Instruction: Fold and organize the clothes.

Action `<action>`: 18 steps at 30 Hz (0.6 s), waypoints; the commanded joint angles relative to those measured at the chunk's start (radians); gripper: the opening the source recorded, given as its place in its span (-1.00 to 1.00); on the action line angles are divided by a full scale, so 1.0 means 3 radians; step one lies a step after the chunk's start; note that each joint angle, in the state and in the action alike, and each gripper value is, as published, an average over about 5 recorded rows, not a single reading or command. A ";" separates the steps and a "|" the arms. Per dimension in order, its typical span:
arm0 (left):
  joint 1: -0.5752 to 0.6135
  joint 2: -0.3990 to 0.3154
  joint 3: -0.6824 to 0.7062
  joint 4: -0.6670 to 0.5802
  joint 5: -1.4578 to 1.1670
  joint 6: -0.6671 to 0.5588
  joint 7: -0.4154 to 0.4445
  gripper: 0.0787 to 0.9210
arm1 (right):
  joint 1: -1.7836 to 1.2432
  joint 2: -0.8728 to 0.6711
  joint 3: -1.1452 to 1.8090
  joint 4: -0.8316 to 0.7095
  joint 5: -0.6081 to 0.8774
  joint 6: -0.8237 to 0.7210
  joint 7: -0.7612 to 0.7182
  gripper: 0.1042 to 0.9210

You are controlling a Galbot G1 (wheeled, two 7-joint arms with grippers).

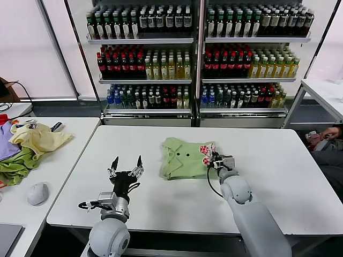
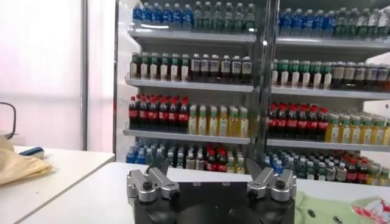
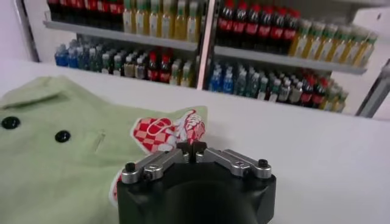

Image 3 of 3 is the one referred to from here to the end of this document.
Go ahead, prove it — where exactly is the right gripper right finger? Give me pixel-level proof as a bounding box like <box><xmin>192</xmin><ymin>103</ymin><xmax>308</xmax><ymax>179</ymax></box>
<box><xmin>193</xmin><ymin>141</ymin><xmax>273</xmax><ymax>180</ymax></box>

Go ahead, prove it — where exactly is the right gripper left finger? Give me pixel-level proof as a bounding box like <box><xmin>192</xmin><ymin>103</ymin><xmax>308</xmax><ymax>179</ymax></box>
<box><xmin>121</xmin><ymin>141</ymin><xmax>194</xmax><ymax>185</ymax></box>

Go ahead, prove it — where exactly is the light green button shirt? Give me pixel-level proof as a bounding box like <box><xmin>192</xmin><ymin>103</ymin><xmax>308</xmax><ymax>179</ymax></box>
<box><xmin>0</xmin><ymin>75</ymin><xmax>208</xmax><ymax>224</ymax></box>

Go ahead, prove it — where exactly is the small white cap dark bottle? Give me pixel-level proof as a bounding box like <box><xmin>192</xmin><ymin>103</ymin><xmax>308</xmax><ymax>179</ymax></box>
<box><xmin>123</xmin><ymin>53</ymin><xmax>136</xmax><ymax>78</ymax></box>
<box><xmin>290</xmin><ymin>79</ymin><xmax>302</xmax><ymax>105</ymax></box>
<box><xmin>258</xmin><ymin>74</ymin><xmax>270</xmax><ymax>100</ymax></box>
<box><xmin>112</xmin><ymin>51</ymin><xmax>124</xmax><ymax>76</ymax></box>
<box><xmin>100</xmin><ymin>50</ymin><xmax>112</xmax><ymax>74</ymax></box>
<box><xmin>269</xmin><ymin>75</ymin><xmax>280</xmax><ymax>102</ymax></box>
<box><xmin>279</xmin><ymin>77</ymin><xmax>291</xmax><ymax>103</ymax></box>
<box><xmin>135</xmin><ymin>54</ymin><xmax>147</xmax><ymax>80</ymax></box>

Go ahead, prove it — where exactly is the small dark green bottle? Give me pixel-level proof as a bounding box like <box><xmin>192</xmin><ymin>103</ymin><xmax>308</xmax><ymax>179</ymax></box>
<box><xmin>247</xmin><ymin>70</ymin><xmax>260</xmax><ymax>98</ymax></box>
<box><xmin>77</xmin><ymin>44</ymin><xmax>90</xmax><ymax>71</ymax></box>
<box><xmin>88</xmin><ymin>46</ymin><xmax>101</xmax><ymax>72</ymax></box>
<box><xmin>234</xmin><ymin>68</ymin><xmax>247</xmax><ymax>97</ymax></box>

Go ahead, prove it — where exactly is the small blue water bottle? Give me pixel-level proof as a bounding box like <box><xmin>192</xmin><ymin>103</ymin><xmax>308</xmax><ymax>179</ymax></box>
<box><xmin>66</xmin><ymin>44</ymin><xmax>79</xmax><ymax>69</ymax></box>
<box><xmin>221</xmin><ymin>66</ymin><xmax>235</xmax><ymax>94</ymax></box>
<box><xmin>54</xmin><ymin>43</ymin><xmax>68</xmax><ymax>67</ymax></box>
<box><xmin>209</xmin><ymin>65</ymin><xmax>222</xmax><ymax>93</ymax></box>

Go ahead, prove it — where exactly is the small yellow drink bottle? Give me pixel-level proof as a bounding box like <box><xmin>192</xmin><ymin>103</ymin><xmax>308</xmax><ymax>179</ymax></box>
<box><xmin>181</xmin><ymin>60</ymin><xmax>193</xmax><ymax>88</ymax></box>
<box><xmin>170</xmin><ymin>59</ymin><xmax>182</xmax><ymax>85</ymax></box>
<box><xmin>336</xmin><ymin>88</ymin><xmax>349</xmax><ymax>114</ymax></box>
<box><xmin>323</xmin><ymin>85</ymin><xmax>337</xmax><ymax>111</ymax></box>

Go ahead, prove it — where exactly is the small red label cola bottle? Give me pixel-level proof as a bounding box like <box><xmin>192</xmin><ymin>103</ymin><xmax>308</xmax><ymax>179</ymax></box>
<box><xmin>146</xmin><ymin>51</ymin><xmax>160</xmax><ymax>82</ymax></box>
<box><xmin>301</xmin><ymin>75</ymin><xmax>314</xmax><ymax>107</ymax></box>
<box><xmin>158</xmin><ymin>52</ymin><xmax>172</xmax><ymax>83</ymax></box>
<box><xmin>313</xmin><ymin>77</ymin><xmax>326</xmax><ymax>110</ymax></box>

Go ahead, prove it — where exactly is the metal drink display shelf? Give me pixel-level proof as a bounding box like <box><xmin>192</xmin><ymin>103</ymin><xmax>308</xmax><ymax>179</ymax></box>
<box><xmin>42</xmin><ymin>0</ymin><xmax>211</xmax><ymax>91</ymax></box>
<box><xmin>197</xmin><ymin>0</ymin><xmax>379</xmax><ymax>115</ymax></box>

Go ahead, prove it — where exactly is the red cap cola bottle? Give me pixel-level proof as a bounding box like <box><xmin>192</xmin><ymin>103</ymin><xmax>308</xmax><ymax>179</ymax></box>
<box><xmin>271</xmin><ymin>6</ymin><xmax>284</xmax><ymax>52</ymax></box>
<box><xmin>47</xmin><ymin>0</ymin><xmax>60</xmax><ymax>23</ymax></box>
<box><xmin>246</xmin><ymin>2</ymin><xmax>260</xmax><ymax>49</ymax></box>
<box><xmin>258</xmin><ymin>4</ymin><xmax>272</xmax><ymax>51</ymax></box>
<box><xmin>283</xmin><ymin>8</ymin><xmax>301</xmax><ymax>55</ymax></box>
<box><xmin>218</xmin><ymin>0</ymin><xmax>233</xmax><ymax>46</ymax></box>
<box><xmin>232</xmin><ymin>0</ymin><xmax>246</xmax><ymax>48</ymax></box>
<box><xmin>83</xmin><ymin>0</ymin><xmax>97</xmax><ymax>28</ymax></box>
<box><xmin>96</xmin><ymin>0</ymin><xmax>109</xmax><ymax>30</ymax></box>
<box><xmin>71</xmin><ymin>0</ymin><xmax>85</xmax><ymax>26</ymax></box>
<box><xmin>59</xmin><ymin>0</ymin><xmax>73</xmax><ymax>24</ymax></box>
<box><xmin>108</xmin><ymin>0</ymin><xmax>124</xmax><ymax>31</ymax></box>

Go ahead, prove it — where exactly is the green cap yellow tea bottle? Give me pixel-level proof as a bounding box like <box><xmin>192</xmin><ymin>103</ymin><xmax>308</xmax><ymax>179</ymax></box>
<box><xmin>348</xmin><ymin>27</ymin><xmax>363</xmax><ymax>66</ymax></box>
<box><xmin>361</xmin><ymin>30</ymin><xmax>379</xmax><ymax>68</ymax></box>
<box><xmin>289</xmin><ymin>18</ymin><xmax>309</xmax><ymax>58</ymax></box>
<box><xmin>322</xmin><ymin>23</ymin><xmax>336</xmax><ymax>61</ymax></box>
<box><xmin>335</xmin><ymin>26</ymin><xmax>349</xmax><ymax>64</ymax></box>
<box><xmin>308</xmin><ymin>21</ymin><xmax>323</xmax><ymax>60</ymax></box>

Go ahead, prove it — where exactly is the dark slanted pole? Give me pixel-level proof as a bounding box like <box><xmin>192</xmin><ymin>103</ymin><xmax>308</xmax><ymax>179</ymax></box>
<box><xmin>13</xmin><ymin>0</ymin><xmax>41</xmax><ymax>63</ymax></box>

